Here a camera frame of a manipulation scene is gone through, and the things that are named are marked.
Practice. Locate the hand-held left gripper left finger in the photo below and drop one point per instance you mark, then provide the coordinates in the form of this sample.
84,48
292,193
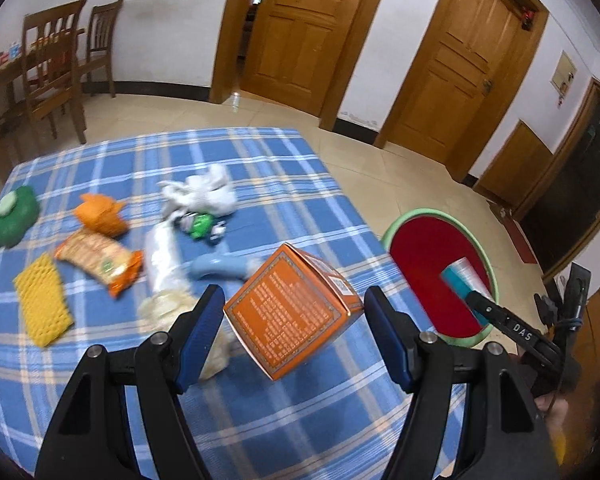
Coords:
200,332

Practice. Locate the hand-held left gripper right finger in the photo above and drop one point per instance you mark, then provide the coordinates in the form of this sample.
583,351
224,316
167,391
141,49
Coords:
387,335

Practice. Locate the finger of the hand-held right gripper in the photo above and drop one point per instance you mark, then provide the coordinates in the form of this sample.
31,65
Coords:
520,332

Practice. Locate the white and teal tube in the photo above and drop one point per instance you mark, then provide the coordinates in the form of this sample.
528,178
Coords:
462,280

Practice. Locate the orange cardboard box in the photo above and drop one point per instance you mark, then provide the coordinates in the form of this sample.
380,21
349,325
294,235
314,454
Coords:
280,320

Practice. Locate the clear plastic bag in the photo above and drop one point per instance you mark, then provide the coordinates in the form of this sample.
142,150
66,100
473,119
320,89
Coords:
162,260

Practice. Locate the red basin with green rim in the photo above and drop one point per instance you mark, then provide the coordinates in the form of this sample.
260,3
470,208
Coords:
422,255

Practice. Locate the orange snack packet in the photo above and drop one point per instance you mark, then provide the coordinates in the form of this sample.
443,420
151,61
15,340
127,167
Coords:
97,257

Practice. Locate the white knotted sock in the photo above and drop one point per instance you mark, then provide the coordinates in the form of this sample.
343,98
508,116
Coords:
205,192

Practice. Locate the yellow foam fruit net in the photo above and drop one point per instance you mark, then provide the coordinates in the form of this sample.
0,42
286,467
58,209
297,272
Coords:
42,300

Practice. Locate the person's right hand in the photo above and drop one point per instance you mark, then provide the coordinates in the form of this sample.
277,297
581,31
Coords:
555,420

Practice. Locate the red floor mat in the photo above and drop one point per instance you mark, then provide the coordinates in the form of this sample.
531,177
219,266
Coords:
520,240

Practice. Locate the small green toy figure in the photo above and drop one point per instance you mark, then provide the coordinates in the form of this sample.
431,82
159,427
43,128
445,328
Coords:
200,225

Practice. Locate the small wooden cabinet door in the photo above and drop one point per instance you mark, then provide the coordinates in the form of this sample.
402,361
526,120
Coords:
517,165

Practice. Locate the blue plaid cloth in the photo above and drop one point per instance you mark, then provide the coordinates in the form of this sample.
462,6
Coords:
280,185

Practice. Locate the green clover-shaped container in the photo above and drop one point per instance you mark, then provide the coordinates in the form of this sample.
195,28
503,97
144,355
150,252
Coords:
15,222

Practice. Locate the closed wooden door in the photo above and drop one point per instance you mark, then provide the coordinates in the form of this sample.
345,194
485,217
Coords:
460,70

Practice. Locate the wooden dining chair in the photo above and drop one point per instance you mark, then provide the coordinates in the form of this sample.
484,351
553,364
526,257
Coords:
50,70
100,45

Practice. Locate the red door ornament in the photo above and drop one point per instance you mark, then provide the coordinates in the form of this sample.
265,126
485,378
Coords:
526,16

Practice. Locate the open wooden door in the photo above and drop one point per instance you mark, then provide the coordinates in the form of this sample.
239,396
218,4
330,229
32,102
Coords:
300,30

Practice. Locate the wooden dining table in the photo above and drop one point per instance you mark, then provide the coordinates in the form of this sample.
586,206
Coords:
0,77

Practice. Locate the blue and white carton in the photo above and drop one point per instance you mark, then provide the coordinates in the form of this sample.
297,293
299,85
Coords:
16,50

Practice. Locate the wooden door frame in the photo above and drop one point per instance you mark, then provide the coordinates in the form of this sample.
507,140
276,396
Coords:
350,80
500,120

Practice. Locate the beige wall panel box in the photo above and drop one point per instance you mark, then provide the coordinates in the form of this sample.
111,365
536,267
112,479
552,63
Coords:
564,72

